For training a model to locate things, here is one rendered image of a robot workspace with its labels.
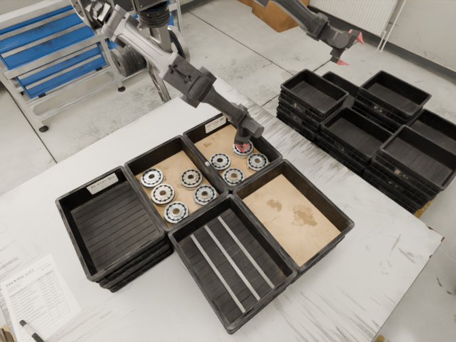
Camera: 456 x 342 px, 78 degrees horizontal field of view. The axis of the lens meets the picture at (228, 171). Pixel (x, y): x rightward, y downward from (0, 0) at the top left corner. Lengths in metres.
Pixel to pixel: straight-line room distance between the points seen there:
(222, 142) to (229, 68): 1.96
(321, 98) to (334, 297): 1.47
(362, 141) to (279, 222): 1.20
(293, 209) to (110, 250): 0.77
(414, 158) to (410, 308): 0.93
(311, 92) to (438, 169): 0.98
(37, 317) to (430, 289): 2.17
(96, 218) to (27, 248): 0.37
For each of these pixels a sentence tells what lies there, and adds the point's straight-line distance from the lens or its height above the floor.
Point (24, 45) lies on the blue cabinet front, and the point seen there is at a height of 0.73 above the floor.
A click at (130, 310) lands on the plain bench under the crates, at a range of 1.30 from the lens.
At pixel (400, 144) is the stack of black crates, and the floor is 0.49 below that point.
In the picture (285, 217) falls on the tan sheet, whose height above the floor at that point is 0.83.
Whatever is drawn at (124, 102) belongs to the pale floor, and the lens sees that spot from 3.08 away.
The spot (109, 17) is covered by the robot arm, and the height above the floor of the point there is 1.46.
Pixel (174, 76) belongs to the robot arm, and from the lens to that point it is 0.78.
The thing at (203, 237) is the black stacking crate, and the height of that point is 0.83.
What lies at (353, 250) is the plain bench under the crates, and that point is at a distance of 1.40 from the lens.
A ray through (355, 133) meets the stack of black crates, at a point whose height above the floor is 0.38.
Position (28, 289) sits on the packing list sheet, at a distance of 1.50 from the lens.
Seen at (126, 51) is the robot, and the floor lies 0.96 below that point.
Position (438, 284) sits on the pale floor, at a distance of 2.38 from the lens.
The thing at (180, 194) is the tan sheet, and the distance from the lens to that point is 1.28.
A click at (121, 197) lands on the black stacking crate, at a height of 0.83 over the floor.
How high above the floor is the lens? 1.92
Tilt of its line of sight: 56 degrees down
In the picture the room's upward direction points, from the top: 1 degrees counter-clockwise
